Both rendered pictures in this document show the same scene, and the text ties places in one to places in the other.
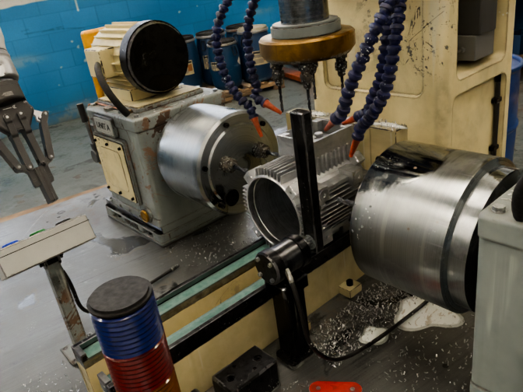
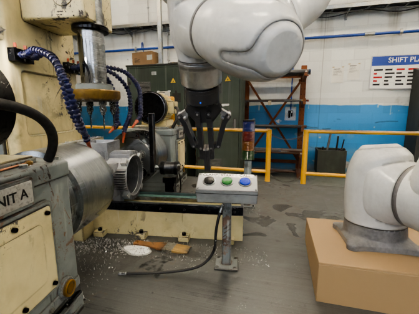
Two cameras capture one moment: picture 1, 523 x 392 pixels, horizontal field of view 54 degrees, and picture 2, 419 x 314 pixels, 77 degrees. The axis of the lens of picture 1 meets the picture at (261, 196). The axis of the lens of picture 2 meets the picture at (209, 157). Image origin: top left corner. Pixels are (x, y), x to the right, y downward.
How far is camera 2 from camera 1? 1.68 m
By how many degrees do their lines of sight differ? 124
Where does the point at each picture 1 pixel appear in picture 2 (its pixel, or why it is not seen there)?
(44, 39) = not seen: outside the picture
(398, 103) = (67, 136)
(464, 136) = not seen: hidden behind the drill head
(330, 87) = (31, 136)
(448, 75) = not seen: hidden behind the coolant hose
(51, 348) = (240, 276)
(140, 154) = (67, 200)
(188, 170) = (108, 179)
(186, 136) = (88, 159)
